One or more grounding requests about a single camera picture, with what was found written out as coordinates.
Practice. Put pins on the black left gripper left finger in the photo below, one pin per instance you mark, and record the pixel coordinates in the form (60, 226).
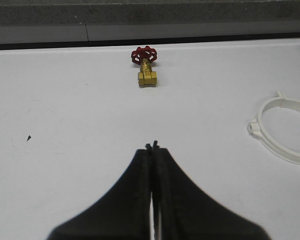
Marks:
(123, 213)

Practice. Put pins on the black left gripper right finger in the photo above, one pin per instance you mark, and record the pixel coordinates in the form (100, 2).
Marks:
(182, 211)

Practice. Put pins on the grey stone counter ledge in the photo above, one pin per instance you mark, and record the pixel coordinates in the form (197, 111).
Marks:
(43, 21)

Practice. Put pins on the brass valve with red handle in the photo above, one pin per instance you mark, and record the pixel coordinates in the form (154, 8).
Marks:
(144, 56)

